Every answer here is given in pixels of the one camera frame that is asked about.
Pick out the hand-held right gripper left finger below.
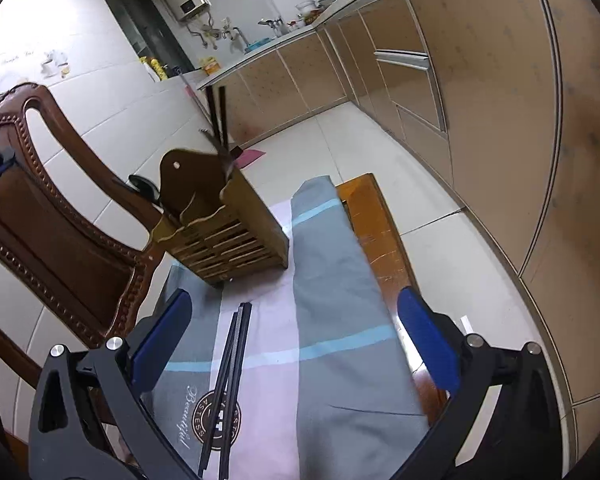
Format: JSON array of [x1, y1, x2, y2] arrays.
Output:
[[27, 287, 195, 480]]

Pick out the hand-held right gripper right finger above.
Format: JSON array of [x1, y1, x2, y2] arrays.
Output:
[[392, 286, 564, 480]]

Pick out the bunch of black chopsticks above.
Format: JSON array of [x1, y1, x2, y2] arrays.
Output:
[[197, 301, 253, 480]]

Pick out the wooden utensil holder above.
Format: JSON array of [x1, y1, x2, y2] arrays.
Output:
[[150, 149, 292, 287]]

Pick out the steel spoon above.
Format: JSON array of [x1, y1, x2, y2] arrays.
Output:
[[128, 175, 161, 206]]

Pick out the slim black chopstick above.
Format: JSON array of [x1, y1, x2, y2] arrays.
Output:
[[218, 86, 232, 161], [205, 86, 228, 161]]

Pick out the carved wooden chair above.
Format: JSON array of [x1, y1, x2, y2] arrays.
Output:
[[0, 82, 181, 391]]

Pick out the plaid grey and pink cloth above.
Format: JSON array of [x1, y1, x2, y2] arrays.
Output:
[[140, 175, 431, 480]]

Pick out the low wooden table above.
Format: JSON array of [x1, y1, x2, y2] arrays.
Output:
[[335, 172, 451, 426]]

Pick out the yellow bottle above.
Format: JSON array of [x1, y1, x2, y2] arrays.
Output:
[[140, 55, 170, 81]]

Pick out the pink floor mat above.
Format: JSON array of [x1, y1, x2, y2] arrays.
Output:
[[232, 149, 266, 170]]

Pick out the beige kitchen cabinets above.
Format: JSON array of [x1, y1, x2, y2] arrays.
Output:
[[215, 0, 596, 411]]

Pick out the teapot wall sticker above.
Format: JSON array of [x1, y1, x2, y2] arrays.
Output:
[[40, 50, 73, 78]]

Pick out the wall faucet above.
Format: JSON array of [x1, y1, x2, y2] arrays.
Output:
[[222, 17, 248, 53]]

